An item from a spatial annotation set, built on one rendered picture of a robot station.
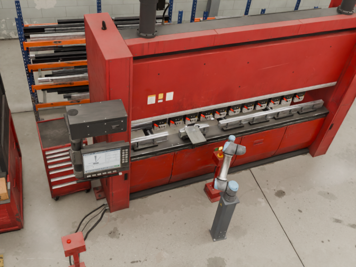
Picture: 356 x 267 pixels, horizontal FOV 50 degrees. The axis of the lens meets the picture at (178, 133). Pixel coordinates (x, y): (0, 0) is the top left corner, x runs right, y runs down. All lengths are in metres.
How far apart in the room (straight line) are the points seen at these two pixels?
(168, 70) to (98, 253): 2.27
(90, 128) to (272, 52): 2.29
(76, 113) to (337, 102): 3.69
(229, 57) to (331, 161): 2.90
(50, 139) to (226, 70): 2.15
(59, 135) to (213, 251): 2.30
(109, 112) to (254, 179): 2.92
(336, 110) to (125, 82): 3.25
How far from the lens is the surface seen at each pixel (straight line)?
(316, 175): 6.12
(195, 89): 4.30
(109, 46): 3.59
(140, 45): 3.68
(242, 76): 4.53
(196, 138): 4.60
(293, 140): 5.85
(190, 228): 4.98
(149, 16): 3.66
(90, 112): 3.40
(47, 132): 4.68
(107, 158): 3.66
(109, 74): 3.52
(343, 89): 5.64
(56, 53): 5.72
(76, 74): 5.92
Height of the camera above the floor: 4.17
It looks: 43 degrees down
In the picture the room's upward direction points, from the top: 8 degrees clockwise
